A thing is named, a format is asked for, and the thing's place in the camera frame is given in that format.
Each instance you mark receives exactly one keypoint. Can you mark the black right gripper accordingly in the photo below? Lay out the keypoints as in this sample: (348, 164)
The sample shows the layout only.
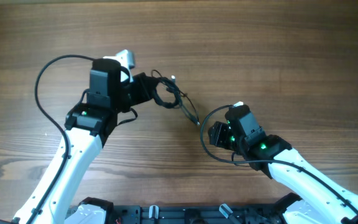
(215, 134)

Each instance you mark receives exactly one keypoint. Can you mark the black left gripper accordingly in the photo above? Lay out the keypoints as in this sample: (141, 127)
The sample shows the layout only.
(145, 89)

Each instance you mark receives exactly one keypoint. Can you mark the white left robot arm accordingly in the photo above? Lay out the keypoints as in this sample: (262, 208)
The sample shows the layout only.
(112, 90)

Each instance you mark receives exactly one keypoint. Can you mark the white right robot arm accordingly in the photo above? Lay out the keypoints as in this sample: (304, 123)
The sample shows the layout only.
(315, 199)

